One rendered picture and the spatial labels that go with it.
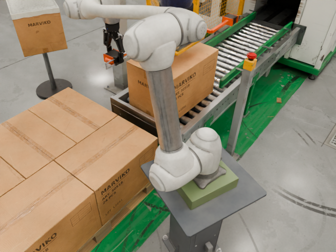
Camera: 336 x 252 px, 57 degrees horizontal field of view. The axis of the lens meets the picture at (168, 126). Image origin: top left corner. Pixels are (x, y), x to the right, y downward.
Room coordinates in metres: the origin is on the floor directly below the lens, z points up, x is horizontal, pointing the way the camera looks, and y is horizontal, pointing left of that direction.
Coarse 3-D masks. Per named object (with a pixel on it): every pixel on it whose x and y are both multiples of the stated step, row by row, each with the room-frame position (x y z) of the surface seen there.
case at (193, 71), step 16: (192, 48) 2.15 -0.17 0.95; (208, 48) 2.16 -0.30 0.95; (128, 64) 1.92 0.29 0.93; (176, 64) 1.91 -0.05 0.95; (192, 64) 1.91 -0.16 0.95; (208, 64) 2.06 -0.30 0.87; (128, 80) 1.92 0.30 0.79; (144, 80) 1.82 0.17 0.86; (176, 80) 1.75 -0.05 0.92; (192, 80) 1.90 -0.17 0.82; (208, 80) 2.08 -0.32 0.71; (144, 96) 1.83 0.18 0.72; (176, 96) 1.75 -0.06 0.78; (192, 96) 1.91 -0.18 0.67
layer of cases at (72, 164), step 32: (64, 96) 2.03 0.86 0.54; (0, 128) 1.62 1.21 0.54; (32, 128) 1.63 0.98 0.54; (64, 128) 1.64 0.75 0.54; (96, 128) 1.65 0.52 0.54; (128, 128) 1.66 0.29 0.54; (0, 160) 1.32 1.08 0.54; (32, 160) 1.33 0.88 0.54; (64, 160) 1.33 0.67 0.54; (96, 160) 1.34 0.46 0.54; (128, 160) 1.35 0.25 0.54; (0, 192) 1.07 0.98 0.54; (32, 192) 1.08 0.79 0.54; (64, 192) 1.08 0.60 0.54; (96, 192) 1.11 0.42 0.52; (128, 192) 1.31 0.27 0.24; (0, 224) 0.86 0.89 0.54; (32, 224) 0.87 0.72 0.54; (64, 224) 0.91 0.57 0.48; (96, 224) 1.07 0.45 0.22
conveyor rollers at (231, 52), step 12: (252, 24) 3.61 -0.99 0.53; (228, 36) 3.22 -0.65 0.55; (240, 36) 3.23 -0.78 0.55; (252, 36) 3.24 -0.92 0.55; (264, 36) 3.25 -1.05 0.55; (228, 48) 2.98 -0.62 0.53; (240, 48) 3.00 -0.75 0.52; (252, 48) 3.01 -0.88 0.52; (228, 60) 2.69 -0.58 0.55; (240, 60) 2.71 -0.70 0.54; (216, 72) 2.47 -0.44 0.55; (240, 72) 2.50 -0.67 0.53; (216, 84) 2.26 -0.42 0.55; (228, 84) 2.28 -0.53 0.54; (216, 96) 2.13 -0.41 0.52; (192, 108) 1.95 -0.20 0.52; (180, 120) 1.80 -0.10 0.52
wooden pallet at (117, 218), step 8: (144, 192) 1.47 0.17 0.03; (136, 200) 1.40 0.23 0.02; (128, 208) 1.33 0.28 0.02; (112, 216) 1.18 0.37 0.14; (120, 216) 1.25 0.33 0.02; (104, 224) 1.11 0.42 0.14; (112, 224) 1.19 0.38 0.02; (96, 232) 1.05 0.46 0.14; (104, 232) 1.10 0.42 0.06; (88, 240) 1.00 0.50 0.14; (96, 240) 1.04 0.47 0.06; (80, 248) 0.94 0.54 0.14; (88, 248) 1.00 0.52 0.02
